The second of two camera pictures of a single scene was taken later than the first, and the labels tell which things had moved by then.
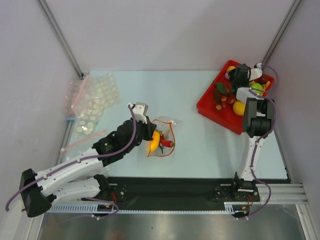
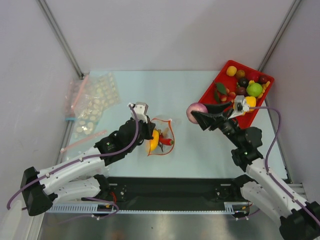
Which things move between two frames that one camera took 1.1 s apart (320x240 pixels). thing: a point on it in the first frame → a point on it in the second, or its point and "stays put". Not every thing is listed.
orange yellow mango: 155,141 stays put
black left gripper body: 144,132 stays put
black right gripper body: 240,75 → 217,120
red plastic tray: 218,102 stays put
